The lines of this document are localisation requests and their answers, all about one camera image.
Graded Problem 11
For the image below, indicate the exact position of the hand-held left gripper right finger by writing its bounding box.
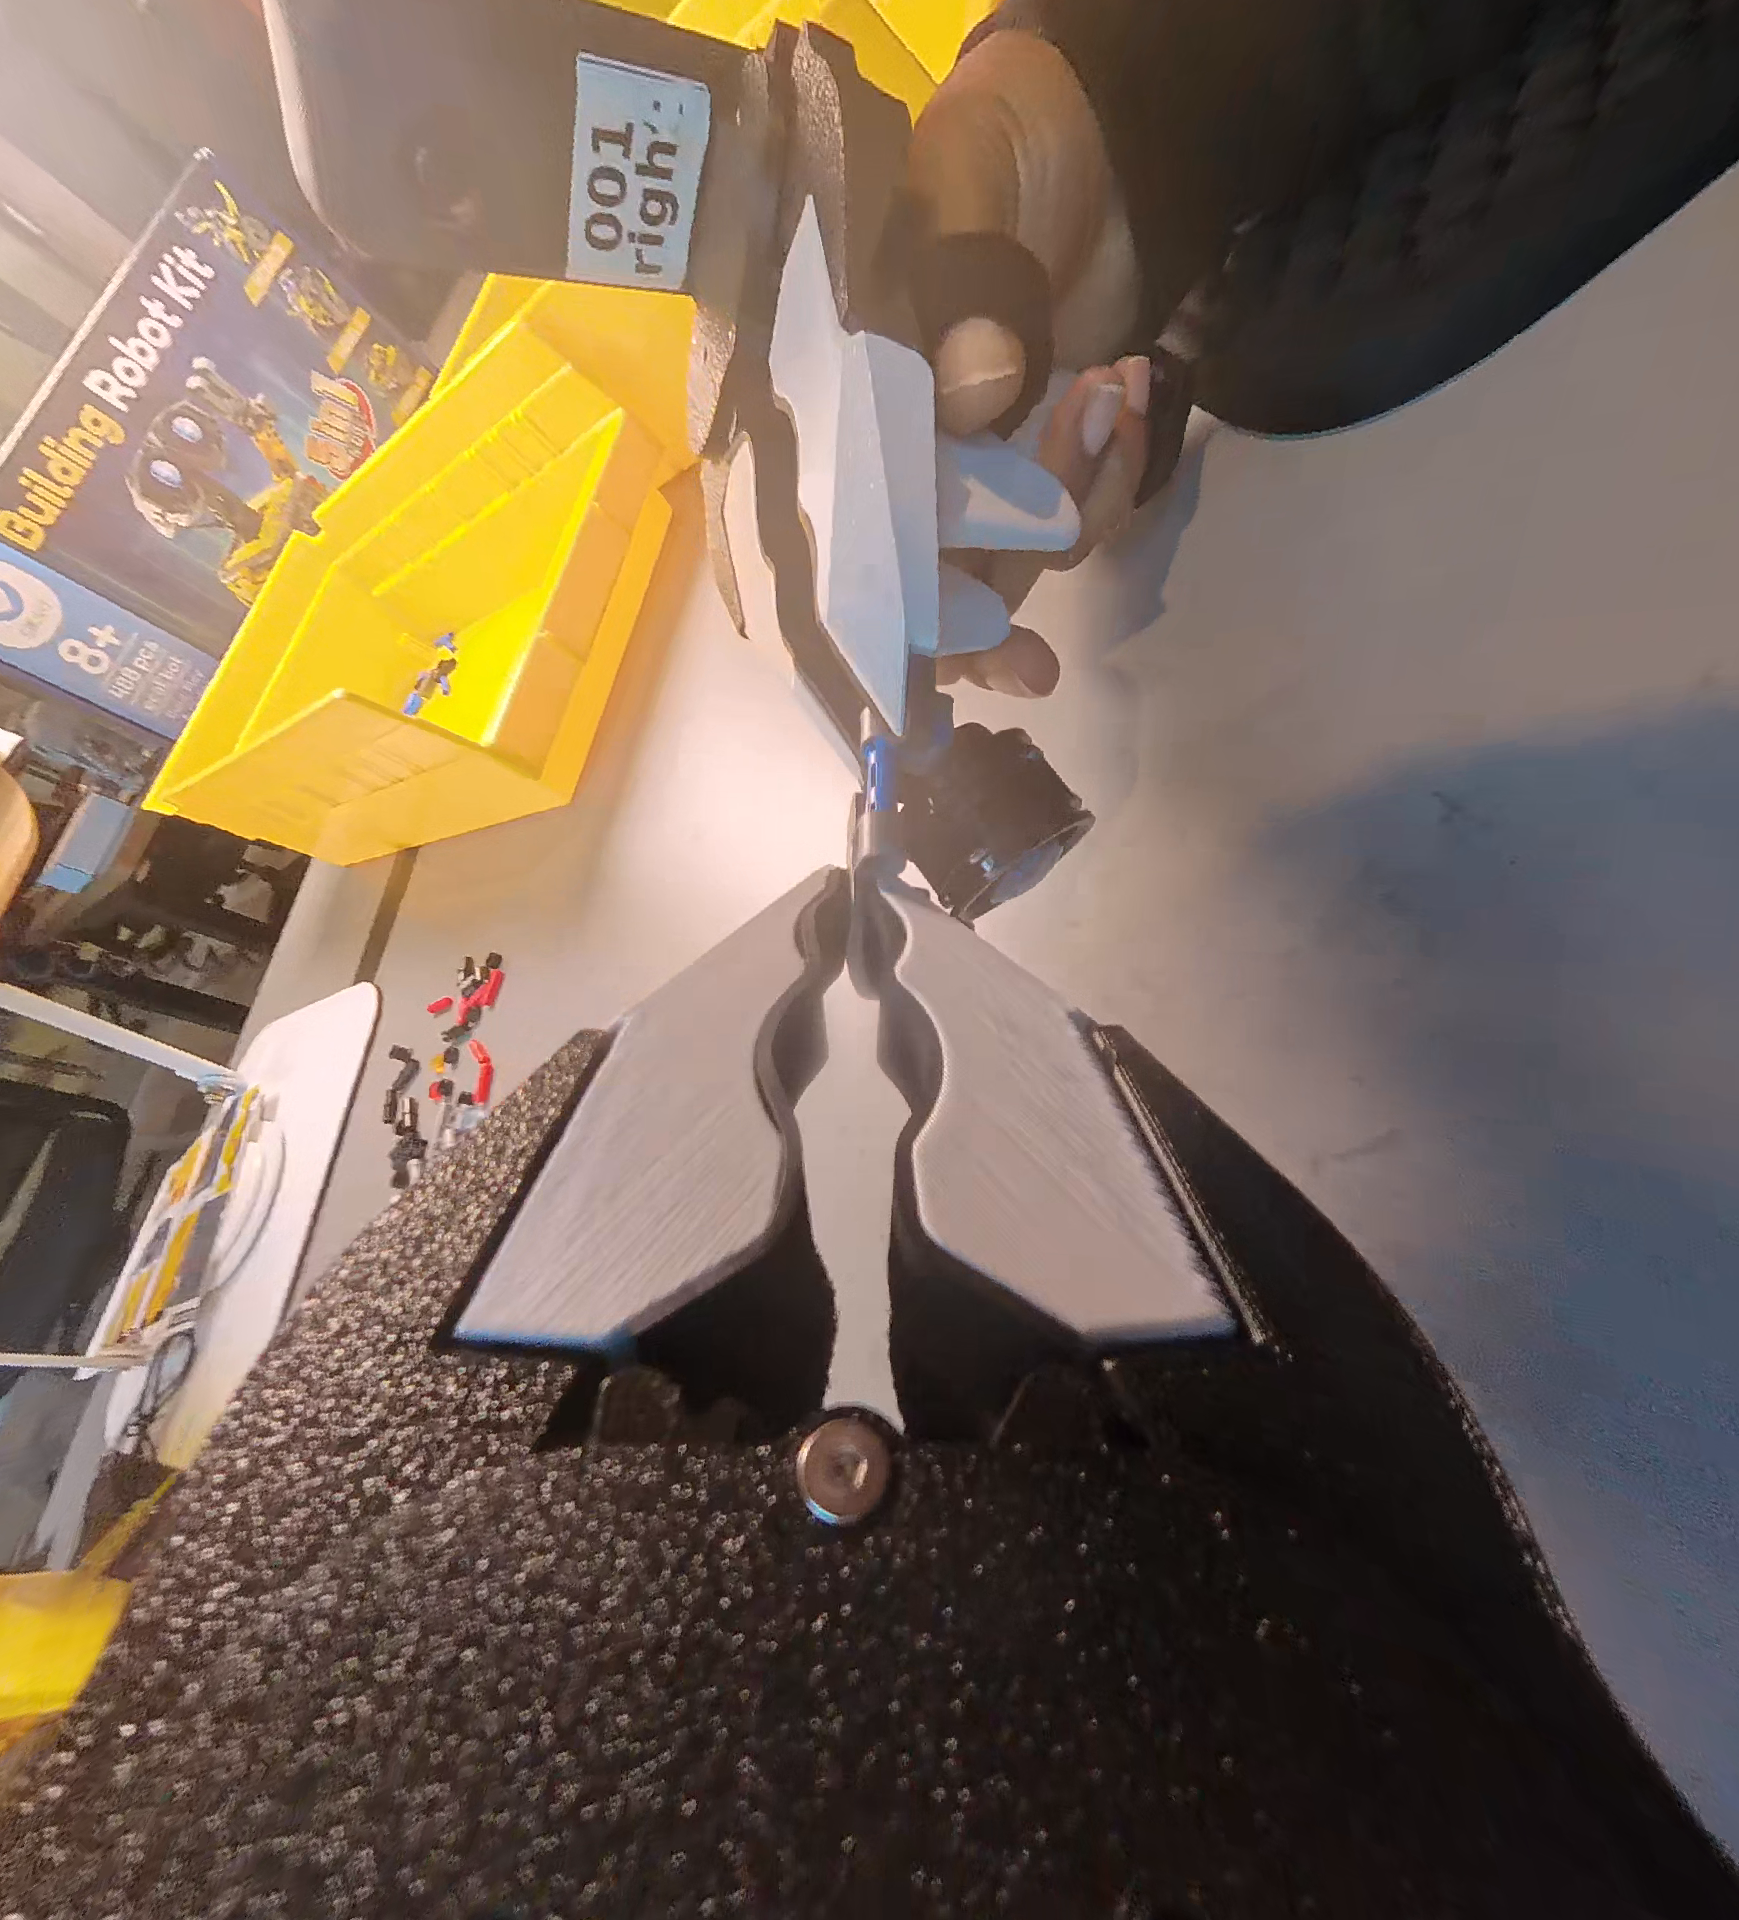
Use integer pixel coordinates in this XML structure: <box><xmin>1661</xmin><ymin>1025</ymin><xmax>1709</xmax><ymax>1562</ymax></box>
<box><xmin>852</xmin><ymin>878</ymin><xmax>1247</xmax><ymax>1423</ymax></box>

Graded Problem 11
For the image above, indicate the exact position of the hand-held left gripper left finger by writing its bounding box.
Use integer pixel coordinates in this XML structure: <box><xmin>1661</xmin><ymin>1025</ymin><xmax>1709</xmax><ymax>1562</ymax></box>
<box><xmin>448</xmin><ymin>868</ymin><xmax>849</xmax><ymax>1419</ymax></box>

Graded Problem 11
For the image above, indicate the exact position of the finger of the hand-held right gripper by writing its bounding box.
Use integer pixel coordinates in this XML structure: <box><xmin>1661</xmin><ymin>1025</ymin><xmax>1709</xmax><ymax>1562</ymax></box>
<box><xmin>768</xmin><ymin>193</ymin><xmax>951</xmax><ymax>731</ymax></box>
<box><xmin>701</xmin><ymin>426</ymin><xmax>878</xmax><ymax>737</ymax></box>

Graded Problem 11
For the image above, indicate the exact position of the black toy wheel assembly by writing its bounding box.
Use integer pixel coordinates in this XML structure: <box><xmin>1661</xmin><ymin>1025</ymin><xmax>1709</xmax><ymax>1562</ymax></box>
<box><xmin>841</xmin><ymin>694</ymin><xmax>1097</xmax><ymax>1003</ymax></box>

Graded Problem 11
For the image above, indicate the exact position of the grey desk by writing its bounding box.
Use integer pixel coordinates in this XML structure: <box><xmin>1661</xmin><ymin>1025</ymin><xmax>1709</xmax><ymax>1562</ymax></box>
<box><xmin>45</xmin><ymin>44</ymin><xmax>1739</xmax><ymax>1907</ymax></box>

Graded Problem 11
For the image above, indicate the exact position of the person's right hand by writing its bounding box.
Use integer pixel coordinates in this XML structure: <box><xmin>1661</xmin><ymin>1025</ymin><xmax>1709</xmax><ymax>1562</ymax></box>
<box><xmin>901</xmin><ymin>26</ymin><xmax>1201</xmax><ymax>703</ymax></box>

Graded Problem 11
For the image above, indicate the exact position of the pile of small toy parts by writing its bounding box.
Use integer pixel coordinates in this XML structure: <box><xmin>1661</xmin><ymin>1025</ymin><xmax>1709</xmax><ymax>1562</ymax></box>
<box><xmin>382</xmin><ymin>949</ymin><xmax>512</xmax><ymax>1191</ymax></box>

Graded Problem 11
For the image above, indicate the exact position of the white book stand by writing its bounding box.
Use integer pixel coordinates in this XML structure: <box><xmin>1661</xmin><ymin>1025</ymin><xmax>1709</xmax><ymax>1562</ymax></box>
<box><xmin>0</xmin><ymin>701</ymin><xmax>385</xmax><ymax>1573</ymax></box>

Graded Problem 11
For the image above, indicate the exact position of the yellow printed leaflet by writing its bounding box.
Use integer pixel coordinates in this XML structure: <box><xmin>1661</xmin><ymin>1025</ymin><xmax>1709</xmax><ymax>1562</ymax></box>
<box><xmin>117</xmin><ymin>1082</ymin><xmax>275</xmax><ymax>1353</ymax></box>

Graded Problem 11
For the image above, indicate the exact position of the blue toy kit box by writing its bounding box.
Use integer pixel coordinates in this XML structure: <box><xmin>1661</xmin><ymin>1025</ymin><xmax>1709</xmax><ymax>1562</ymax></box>
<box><xmin>0</xmin><ymin>146</ymin><xmax>440</xmax><ymax>740</ymax></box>

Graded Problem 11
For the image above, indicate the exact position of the black cable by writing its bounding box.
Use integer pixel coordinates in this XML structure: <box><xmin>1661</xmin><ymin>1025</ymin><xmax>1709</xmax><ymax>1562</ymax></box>
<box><xmin>127</xmin><ymin>1321</ymin><xmax>210</xmax><ymax>1458</ymax></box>

